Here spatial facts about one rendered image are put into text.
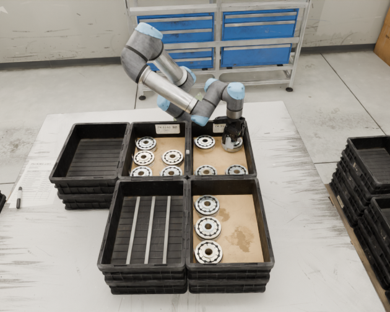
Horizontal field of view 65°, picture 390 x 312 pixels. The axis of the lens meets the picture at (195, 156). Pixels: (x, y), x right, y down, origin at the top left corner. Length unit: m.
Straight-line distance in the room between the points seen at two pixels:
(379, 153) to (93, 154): 1.78
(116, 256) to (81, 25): 3.35
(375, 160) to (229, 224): 1.27
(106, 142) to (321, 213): 1.14
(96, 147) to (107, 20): 2.63
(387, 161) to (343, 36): 2.67
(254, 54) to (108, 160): 2.21
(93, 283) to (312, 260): 0.89
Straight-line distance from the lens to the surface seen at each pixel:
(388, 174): 2.23
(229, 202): 1.36
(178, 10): 3.11
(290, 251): 1.43
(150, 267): 1.10
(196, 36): 3.23
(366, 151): 2.33
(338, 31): 4.64
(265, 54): 3.43
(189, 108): 1.39
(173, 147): 1.61
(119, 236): 1.30
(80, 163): 1.64
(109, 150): 1.66
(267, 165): 1.72
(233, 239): 1.26
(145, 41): 1.42
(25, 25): 4.43
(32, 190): 1.79
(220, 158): 1.54
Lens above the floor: 1.90
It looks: 44 degrees down
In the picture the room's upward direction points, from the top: 2 degrees counter-clockwise
